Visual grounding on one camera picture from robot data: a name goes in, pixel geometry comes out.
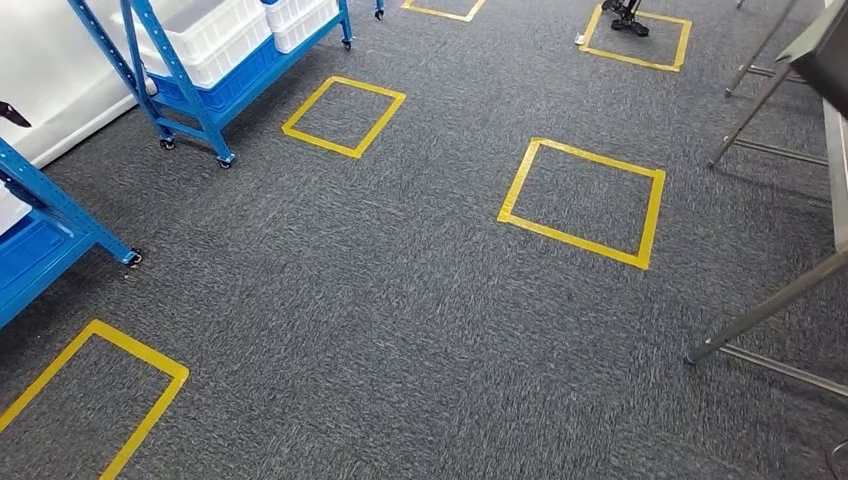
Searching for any blue plastic bin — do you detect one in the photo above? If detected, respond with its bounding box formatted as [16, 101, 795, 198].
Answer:
[148, 36, 283, 115]

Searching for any yellow floor tape square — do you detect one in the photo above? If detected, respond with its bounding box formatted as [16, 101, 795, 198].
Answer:
[0, 319, 191, 480]
[496, 137, 667, 272]
[280, 74, 407, 161]

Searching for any white plastic bin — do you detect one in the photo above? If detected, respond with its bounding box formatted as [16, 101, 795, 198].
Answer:
[109, 0, 266, 64]
[192, 13, 274, 91]
[261, 0, 340, 56]

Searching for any blue metal shelf rack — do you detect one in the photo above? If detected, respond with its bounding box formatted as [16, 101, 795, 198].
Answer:
[66, 0, 354, 170]
[0, 135, 144, 331]

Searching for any black floor stand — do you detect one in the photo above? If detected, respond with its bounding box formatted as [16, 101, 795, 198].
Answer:
[599, 0, 652, 38]

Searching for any stainless steel table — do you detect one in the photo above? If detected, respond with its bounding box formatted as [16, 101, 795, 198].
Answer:
[685, 0, 848, 400]

